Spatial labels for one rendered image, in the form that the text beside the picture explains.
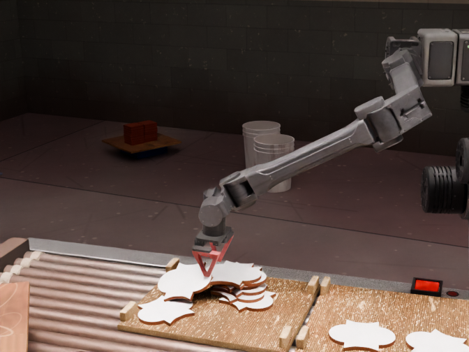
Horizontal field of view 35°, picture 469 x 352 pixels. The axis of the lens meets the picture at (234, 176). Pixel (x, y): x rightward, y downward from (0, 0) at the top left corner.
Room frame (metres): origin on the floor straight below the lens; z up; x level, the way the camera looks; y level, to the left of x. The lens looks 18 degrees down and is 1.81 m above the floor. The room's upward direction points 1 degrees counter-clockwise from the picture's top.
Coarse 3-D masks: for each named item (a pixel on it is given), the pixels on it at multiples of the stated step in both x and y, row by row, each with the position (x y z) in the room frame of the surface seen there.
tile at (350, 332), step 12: (348, 324) 1.53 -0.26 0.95; (360, 324) 1.53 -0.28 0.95; (372, 324) 1.53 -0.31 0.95; (336, 336) 1.48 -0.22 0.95; (348, 336) 1.48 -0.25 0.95; (360, 336) 1.48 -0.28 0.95; (372, 336) 1.48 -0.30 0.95; (384, 336) 1.48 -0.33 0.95; (348, 348) 1.44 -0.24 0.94; (360, 348) 1.44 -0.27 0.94; (372, 348) 1.43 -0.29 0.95; (384, 348) 1.44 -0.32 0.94
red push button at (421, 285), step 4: (416, 280) 1.79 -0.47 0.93; (420, 280) 1.79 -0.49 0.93; (416, 284) 1.77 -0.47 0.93; (420, 284) 1.76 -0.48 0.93; (424, 284) 1.76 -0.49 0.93; (428, 284) 1.76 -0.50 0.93; (432, 284) 1.76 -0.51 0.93; (436, 284) 1.76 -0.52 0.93; (416, 288) 1.74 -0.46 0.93; (420, 288) 1.74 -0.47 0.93; (424, 288) 1.74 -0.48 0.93; (428, 288) 1.74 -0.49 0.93; (432, 288) 1.74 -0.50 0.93; (436, 288) 1.74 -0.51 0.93
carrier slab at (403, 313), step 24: (336, 288) 1.74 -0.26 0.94; (360, 288) 1.73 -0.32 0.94; (312, 312) 1.61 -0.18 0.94; (336, 312) 1.61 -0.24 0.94; (360, 312) 1.61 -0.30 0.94; (384, 312) 1.61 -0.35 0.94; (408, 312) 1.60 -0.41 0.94; (432, 312) 1.60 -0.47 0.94; (456, 312) 1.60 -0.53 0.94; (312, 336) 1.50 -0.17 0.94; (456, 336) 1.49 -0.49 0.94
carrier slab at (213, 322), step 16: (208, 288) 1.75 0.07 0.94; (272, 288) 1.74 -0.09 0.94; (288, 288) 1.74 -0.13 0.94; (304, 288) 1.74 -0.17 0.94; (208, 304) 1.66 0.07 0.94; (224, 304) 1.66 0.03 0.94; (288, 304) 1.66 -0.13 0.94; (304, 304) 1.66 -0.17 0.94; (128, 320) 1.59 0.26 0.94; (192, 320) 1.58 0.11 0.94; (208, 320) 1.58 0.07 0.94; (224, 320) 1.58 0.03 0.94; (240, 320) 1.58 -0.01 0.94; (256, 320) 1.58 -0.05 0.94; (272, 320) 1.58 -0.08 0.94; (288, 320) 1.58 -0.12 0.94; (160, 336) 1.54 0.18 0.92; (176, 336) 1.52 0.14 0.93; (192, 336) 1.51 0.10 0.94; (208, 336) 1.51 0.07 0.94; (224, 336) 1.51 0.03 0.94; (240, 336) 1.51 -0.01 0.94; (256, 336) 1.50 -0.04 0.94; (272, 336) 1.50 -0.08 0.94
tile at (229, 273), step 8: (216, 264) 1.77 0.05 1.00; (224, 264) 1.76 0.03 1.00; (232, 264) 1.76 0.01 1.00; (240, 264) 1.76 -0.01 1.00; (248, 264) 1.76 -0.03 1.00; (216, 272) 1.72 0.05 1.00; (224, 272) 1.71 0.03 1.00; (232, 272) 1.71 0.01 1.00; (240, 272) 1.71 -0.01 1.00; (248, 272) 1.71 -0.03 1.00; (256, 272) 1.71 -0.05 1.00; (216, 280) 1.67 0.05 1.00; (224, 280) 1.67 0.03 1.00; (232, 280) 1.67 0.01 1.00; (240, 280) 1.67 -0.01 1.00; (248, 280) 1.67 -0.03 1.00; (256, 280) 1.68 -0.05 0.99
